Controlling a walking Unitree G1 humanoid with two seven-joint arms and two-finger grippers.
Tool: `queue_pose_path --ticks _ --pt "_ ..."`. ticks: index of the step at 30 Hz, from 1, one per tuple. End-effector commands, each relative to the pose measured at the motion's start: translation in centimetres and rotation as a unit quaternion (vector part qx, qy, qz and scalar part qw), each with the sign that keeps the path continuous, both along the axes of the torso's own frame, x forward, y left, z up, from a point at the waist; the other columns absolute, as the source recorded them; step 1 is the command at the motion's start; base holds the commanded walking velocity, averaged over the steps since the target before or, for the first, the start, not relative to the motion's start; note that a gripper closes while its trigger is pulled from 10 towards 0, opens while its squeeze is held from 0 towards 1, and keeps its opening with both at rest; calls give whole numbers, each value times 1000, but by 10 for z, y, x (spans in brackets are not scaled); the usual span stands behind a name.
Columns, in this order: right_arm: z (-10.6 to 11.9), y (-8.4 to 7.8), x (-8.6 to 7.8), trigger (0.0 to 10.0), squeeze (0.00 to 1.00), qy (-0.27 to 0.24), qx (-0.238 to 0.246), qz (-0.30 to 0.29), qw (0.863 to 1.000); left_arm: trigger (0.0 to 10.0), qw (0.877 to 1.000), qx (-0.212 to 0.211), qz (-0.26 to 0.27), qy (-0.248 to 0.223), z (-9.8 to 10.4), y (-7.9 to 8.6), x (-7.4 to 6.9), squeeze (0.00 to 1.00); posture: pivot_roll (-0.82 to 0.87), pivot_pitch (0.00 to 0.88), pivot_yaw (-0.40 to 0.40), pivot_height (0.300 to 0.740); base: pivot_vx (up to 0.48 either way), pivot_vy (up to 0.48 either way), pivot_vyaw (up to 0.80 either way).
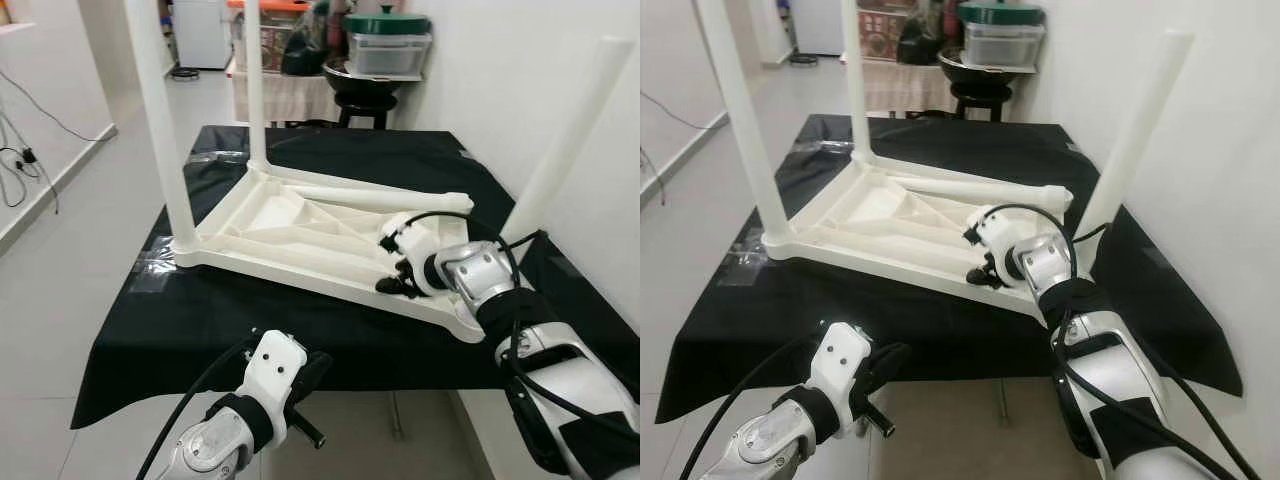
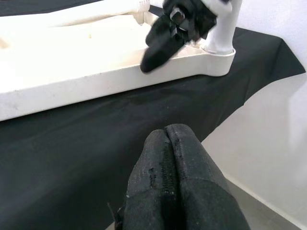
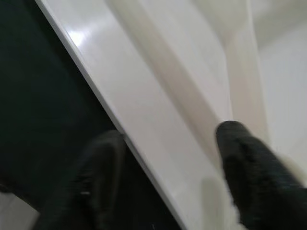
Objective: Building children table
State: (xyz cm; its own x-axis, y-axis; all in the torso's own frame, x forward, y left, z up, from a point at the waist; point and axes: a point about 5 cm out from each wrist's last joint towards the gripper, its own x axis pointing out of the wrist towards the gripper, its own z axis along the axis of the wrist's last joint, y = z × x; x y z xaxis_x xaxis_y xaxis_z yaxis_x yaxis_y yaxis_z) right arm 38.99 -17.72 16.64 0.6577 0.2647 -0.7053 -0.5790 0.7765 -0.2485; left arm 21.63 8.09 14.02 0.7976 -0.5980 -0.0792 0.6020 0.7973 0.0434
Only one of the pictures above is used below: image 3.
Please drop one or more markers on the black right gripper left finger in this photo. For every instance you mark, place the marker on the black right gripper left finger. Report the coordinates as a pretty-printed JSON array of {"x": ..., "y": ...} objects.
[{"x": 91, "y": 187}]

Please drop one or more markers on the white plastic table top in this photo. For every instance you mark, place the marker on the white plastic table top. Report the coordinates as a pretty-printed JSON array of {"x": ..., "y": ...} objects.
[{"x": 134, "y": 83}]

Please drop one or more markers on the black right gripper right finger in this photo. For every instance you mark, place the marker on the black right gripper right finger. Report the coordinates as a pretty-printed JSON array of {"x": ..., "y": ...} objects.
[{"x": 261, "y": 182}]

